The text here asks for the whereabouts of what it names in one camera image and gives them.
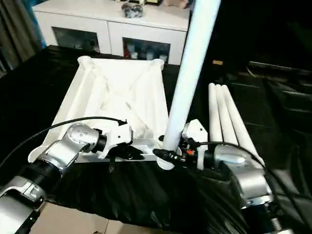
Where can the white plastic table top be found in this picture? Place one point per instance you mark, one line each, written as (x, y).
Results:
(117, 92)

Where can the white plastic table leg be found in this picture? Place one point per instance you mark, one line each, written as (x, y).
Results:
(214, 114)
(195, 61)
(226, 117)
(241, 124)

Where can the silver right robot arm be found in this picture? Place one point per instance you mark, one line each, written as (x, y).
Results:
(251, 178)

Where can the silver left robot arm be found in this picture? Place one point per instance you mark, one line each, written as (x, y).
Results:
(68, 148)

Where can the black table mat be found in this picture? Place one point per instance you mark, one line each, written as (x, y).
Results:
(136, 192)

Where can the small tan label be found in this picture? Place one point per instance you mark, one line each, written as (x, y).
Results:
(217, 62)

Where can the white glass-door cabinet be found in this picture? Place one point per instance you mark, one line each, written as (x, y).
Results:
(97, 26)

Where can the bag of black parts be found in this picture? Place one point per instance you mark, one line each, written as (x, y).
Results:
(132, 10)

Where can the grey curtain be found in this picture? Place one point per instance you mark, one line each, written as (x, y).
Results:
(17, 34)

